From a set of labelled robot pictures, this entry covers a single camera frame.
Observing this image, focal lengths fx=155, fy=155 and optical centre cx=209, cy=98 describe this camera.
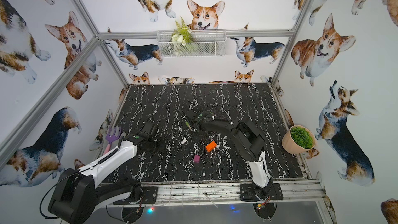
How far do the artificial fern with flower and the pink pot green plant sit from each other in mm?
749

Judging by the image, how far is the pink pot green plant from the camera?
80 centimetres

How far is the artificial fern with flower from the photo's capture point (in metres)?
0.83
